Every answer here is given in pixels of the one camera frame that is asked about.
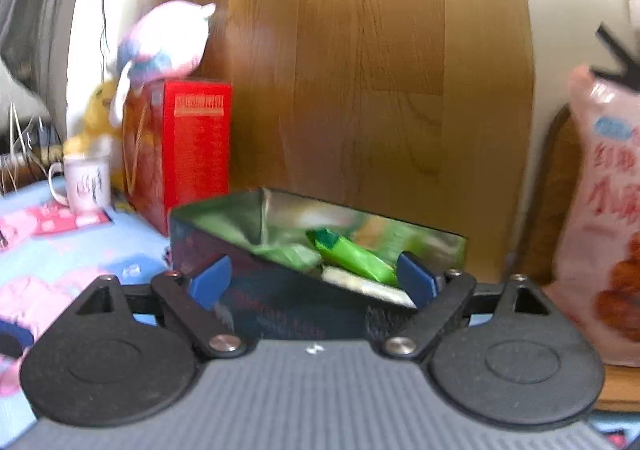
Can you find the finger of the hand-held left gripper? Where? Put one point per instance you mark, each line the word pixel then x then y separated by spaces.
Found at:
pixel 15 337

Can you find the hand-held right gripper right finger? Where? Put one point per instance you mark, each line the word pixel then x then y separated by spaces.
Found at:
pixel 417 280

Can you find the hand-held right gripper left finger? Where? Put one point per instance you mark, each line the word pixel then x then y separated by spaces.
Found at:
pixel 210 280

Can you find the green snack packet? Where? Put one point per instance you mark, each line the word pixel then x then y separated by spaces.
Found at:
pixel 357 255

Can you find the black cardboard box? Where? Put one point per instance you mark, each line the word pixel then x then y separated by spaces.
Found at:
pixel 280 300

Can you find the printed cartoon blanket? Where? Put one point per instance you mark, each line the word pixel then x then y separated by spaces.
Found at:
pixel 60 250

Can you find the red gift bag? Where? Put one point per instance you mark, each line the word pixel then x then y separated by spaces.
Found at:
pixel 190 150

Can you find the brown seat cushion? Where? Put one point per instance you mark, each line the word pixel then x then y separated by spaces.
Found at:
pixel 550 200

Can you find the white enamel mug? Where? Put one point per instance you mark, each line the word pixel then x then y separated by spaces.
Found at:
pixel 87 182

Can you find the yellow plush toy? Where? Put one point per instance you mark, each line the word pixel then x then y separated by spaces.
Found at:
pixel 95 123

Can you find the large pink snack bag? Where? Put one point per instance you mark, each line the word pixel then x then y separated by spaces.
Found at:
pixel 605 210

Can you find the wooden headboard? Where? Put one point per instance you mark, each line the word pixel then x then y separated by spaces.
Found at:
pixel 360 70

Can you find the pastel pink blue plush toy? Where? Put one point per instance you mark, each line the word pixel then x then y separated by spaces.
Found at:
pixel 165 43

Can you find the black bracket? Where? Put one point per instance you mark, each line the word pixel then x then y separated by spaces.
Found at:
pixel 617 55

